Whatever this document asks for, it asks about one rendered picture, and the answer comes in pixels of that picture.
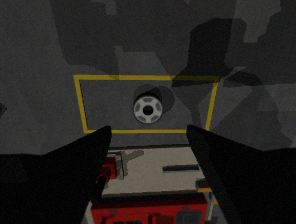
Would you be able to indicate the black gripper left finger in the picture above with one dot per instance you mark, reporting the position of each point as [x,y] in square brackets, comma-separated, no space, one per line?
[58,185]

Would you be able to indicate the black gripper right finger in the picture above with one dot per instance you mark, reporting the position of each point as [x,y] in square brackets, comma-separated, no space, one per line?
[247,183]

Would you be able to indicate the yellow rectangular outline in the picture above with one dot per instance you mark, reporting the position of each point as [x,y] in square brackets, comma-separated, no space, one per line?
[143,77]

